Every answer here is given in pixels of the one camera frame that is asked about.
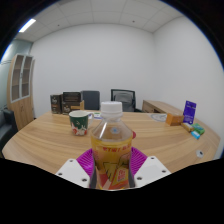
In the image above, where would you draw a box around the brown cardboard box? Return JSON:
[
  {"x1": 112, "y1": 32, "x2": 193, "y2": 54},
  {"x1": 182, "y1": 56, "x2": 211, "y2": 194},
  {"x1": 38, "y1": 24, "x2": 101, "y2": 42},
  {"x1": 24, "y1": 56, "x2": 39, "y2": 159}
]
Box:
[{"x1": 61, "y1": 100, "x2": 85, "y2": 116}]

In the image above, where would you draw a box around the green box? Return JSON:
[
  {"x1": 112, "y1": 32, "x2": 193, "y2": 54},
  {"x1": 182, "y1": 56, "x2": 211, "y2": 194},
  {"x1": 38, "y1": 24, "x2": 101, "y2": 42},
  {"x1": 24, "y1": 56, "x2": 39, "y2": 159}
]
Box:
[{"x1": 192, "y1": 123, "x2": 206, "y2": 135}]

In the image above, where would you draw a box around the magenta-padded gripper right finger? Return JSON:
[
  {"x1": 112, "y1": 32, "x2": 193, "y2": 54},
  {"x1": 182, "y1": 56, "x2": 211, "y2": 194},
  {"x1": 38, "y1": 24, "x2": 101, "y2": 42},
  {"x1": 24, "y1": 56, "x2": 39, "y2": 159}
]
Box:
[{"x1": 129, "y1": 146, "x2": 172, "y2": 188}]

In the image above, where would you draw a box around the small blue box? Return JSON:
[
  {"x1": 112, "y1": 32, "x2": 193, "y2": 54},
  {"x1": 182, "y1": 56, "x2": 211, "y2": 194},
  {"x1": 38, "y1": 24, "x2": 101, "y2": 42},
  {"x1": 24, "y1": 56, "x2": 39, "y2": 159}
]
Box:
[{"x1": 190, "y1": 130, "x2": 201, "y2": 140}]

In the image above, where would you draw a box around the wooden side desk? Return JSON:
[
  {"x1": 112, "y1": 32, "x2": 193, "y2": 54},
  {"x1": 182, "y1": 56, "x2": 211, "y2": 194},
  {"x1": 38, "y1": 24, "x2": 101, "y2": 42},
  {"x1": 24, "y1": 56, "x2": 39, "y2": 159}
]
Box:
[{"x1": 141, "y1": 99, "x2": 184, "y2": 116}]

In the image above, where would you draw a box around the grey mesh office chair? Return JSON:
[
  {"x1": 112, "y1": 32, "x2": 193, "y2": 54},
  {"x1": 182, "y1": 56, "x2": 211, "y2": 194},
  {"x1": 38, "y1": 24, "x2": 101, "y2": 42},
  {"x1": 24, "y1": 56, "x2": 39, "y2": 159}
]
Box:
[{"x1": 110, "y1": 88, "x2": 143, "y2": 113}]

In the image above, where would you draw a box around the orange box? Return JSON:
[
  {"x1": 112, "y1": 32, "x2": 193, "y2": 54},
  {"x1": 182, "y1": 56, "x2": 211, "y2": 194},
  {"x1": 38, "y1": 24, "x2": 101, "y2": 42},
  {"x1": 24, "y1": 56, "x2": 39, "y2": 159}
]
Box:
[{"x1": 165, "y1": 112, "x2": 185, "y2": 127}]

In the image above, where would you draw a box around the wooden glass-door shelf cabinet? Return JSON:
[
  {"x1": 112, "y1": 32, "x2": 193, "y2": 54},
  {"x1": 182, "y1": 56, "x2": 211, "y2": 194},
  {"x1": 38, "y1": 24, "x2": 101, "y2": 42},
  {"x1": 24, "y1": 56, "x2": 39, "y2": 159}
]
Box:
[{"x1": 6, "y1": 53, "x2": 36, "y2": 131}]

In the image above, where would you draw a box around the small dark printed box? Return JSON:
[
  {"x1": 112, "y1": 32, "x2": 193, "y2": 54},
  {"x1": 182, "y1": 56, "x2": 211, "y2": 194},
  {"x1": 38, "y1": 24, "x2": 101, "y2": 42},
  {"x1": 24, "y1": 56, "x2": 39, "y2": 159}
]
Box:
[{"x1": 49, "y1": 94, "x2": 63, "y2": 115}]

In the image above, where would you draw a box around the yellow tea drink bottle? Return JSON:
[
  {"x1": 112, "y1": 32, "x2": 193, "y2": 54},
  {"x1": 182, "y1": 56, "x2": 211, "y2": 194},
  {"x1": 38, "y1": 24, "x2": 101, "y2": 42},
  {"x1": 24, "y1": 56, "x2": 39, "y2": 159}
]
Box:
[{"x1": 90, "y1": 101, "x2": 134, "y2": 191}]

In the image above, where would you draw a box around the small yellow box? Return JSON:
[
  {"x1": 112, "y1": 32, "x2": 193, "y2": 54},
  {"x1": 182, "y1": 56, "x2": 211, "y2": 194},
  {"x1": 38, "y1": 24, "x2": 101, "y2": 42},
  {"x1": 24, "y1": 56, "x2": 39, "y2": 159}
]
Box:
[{"x1": 180, "y1": 122, "x2": 194, "y2": 133}]

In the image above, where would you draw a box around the green white mug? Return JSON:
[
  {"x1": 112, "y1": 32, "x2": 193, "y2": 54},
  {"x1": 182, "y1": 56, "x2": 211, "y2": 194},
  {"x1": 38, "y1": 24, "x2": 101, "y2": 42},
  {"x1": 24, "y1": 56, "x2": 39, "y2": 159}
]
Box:
[{"x1": 68, "y1": 110, "x2": 93, "y2": 136}]

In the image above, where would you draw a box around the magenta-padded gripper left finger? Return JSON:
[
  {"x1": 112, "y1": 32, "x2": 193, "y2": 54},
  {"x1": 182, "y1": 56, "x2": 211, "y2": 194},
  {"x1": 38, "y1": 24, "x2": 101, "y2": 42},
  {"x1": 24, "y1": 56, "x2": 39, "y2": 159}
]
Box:
[{"x1": 55, "y1": 148, "x2": 96, "y2": 188}]

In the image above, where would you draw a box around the black leather sofa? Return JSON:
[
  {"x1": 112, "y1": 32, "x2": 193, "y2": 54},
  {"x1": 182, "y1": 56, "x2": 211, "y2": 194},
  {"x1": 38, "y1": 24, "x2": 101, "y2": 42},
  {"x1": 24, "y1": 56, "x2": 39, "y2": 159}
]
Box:
[{"x1": 0, "y1": 108, "x2": 18, "y2": 151}]

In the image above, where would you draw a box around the purple standing sign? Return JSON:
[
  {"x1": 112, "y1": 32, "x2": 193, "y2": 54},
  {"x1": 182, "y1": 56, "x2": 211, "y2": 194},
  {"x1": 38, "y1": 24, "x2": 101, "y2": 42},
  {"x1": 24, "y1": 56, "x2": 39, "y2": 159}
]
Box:
[{"x1": 182, "y1": 100, "x2": 197, "y2": 125}]

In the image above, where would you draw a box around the rectangular ceiling light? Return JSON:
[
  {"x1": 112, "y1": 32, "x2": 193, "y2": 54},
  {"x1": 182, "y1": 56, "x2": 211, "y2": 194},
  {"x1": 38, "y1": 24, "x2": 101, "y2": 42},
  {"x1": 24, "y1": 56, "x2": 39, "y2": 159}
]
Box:
[{"x1": 18, "y1": 18, "x2": 37, "y2": 34}]

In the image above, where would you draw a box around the dark padded office chair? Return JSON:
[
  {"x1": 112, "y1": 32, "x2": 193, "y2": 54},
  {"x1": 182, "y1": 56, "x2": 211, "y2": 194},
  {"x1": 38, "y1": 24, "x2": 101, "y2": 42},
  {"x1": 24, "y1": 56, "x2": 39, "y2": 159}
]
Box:
[{"x1": 80, "y1": 90, "x2": 101, "y2": 111}]

